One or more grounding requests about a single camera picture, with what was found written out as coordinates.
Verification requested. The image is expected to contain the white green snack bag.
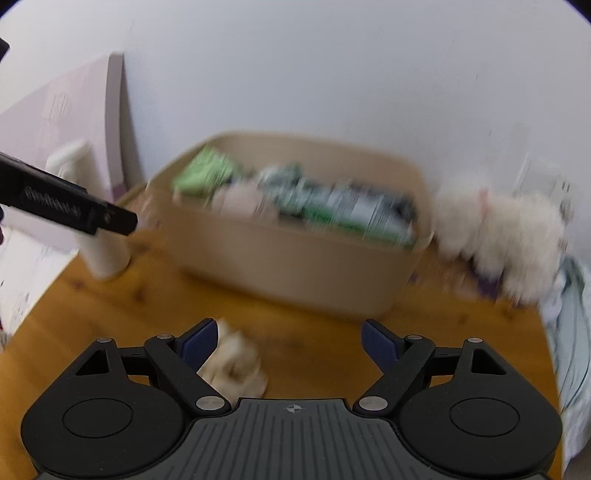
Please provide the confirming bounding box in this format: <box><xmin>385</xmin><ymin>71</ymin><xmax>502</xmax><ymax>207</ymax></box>
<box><xmin>256</xmin><ymin>163</ymin><xmax>418</xmax><ymax>248</ymax></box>

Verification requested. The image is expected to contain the white thermos bottle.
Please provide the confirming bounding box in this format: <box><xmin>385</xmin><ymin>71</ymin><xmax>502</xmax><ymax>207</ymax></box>
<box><xmin>46</xmin><ymin>140</ymin><xmax>138</xmax><ymax>280</ymax></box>

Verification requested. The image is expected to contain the white fluffy plush dog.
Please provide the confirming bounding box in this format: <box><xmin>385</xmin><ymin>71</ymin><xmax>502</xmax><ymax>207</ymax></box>
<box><xmin>433</xmin><ymin>180</ymin><xmax>565</xmax><ymax>305</ymax></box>

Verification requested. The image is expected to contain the white wall socket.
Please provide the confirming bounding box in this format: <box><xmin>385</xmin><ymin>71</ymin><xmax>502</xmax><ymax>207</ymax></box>
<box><xmin>514</xmin><ymin>154</ymin><xmax>579</xmax><ymax>205</ymax></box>

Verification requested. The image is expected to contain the pink sock ball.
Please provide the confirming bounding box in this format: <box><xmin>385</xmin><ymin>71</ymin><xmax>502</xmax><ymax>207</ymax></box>
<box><xmin>211</xmin><ymin>182</ymin><xmax>280</xmax><ymax>221</ymax></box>

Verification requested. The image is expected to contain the beige plastic storage bin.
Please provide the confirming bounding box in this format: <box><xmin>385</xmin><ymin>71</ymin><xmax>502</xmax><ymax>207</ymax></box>
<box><xmin>146</xmin><ymin>131</ymin><xmax>433</xmax><ymax>318</ymax></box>

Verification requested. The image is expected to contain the cream satin scrunchie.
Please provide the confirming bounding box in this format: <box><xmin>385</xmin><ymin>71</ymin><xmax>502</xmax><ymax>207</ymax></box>
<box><xmin>197</xmin><ymin>319</ymin><xmax>267</xmax><ymax>406</ymax></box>

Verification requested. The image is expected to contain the light striped clothes pile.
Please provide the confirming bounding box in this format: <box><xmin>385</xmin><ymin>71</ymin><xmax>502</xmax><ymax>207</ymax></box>
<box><xmin>538</xmin><ymin>255</ymin><xmax>590</xmax><ymax>466</ymax></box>

